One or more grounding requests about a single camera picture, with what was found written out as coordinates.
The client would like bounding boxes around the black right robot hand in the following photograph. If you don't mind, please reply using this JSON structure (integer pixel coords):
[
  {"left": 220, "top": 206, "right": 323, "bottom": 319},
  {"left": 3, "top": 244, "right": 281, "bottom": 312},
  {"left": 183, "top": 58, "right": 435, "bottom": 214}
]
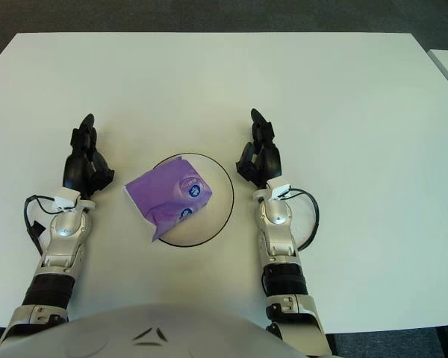
[{"left": 234, "top": 107, "right": 284, "bottom": 189}]

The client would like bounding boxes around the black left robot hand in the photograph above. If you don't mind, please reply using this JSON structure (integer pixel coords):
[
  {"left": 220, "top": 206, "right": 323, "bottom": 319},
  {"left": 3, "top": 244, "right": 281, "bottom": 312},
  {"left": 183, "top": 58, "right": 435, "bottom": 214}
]
[{"left": 60, "top": 113, "right": 116, "bottom": 201}]

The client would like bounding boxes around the purple tissue paper pack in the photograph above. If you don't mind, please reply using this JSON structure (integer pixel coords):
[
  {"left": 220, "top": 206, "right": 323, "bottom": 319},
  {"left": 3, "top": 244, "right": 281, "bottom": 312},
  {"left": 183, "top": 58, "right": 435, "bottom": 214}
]
[{"left": 123, "top": 156, "right": 215, "bottom": 244}]

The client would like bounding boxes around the white plate with black rim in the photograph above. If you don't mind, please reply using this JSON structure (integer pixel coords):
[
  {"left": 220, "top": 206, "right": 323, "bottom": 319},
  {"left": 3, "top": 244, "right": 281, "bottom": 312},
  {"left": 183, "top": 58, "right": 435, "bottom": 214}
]
[{"left": 149, "top": 151, "right": 236, "bottom": 248}]

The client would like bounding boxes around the grey robot torso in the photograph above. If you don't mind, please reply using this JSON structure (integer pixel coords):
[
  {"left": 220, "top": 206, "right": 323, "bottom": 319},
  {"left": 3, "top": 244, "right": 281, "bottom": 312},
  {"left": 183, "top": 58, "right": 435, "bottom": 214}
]
[{"left": 0, "top": 302, "right": 305, "bottom": 358}]

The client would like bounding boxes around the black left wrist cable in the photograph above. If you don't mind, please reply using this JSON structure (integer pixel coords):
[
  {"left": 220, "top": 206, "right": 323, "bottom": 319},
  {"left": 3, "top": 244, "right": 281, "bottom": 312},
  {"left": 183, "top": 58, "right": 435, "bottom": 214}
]
[{"left": 23, "top": 194, "right": 67, "bottom": 259}]

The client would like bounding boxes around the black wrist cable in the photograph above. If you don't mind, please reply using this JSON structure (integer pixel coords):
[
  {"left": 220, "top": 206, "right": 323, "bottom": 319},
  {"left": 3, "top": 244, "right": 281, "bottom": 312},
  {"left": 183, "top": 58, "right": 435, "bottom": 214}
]
[
  {"left": 23, "top": 194, "right": 67, "bottom": 259},
  {"left": 286, "top": 187, "right": 321, "bottom": 252}
]

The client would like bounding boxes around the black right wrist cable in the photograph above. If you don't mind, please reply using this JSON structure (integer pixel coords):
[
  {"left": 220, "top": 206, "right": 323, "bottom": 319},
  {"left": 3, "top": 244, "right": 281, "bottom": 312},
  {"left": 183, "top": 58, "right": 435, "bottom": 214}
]
[{"left": 286, "top": 187, "right": 321, "bottom": 252}]

